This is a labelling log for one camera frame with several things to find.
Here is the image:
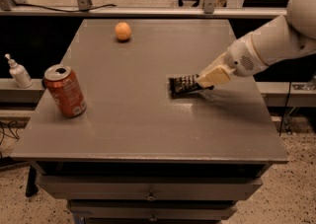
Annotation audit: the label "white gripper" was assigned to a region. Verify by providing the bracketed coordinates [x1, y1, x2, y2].
[197, 35, 268, 88]

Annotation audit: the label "black rxbar chocolate bar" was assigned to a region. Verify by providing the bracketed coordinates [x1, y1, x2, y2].
[169, 74, 202, 98]

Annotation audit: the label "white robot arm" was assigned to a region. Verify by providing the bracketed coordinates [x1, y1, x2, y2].
[197, 0, 316, 88]

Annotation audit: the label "red coke can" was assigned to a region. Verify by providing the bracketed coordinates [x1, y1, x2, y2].
[44, 64, 87, 117]

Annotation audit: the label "orange fruit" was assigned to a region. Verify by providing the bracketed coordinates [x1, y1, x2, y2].
[115, 22, 131, 41]

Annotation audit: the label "grey lower drawer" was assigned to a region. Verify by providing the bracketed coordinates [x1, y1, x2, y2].
[67, 200, 237, 221]

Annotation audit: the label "grey drawer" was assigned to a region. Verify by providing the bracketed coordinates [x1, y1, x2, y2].
[67, 200, 237, 221]
[39, 176, 263, 201]

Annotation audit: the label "grey top drawer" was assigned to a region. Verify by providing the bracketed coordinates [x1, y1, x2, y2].
[39, 176, 263, 201]

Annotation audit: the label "white pump bottle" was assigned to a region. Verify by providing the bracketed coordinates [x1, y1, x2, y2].
[5, 53, 33, 89]

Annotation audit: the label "black cable on ledge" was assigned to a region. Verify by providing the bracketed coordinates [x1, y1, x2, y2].
[6, 0, 117, 13]

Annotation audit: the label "black floor cables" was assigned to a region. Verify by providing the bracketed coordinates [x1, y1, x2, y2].
[0, 119, 22, 160]

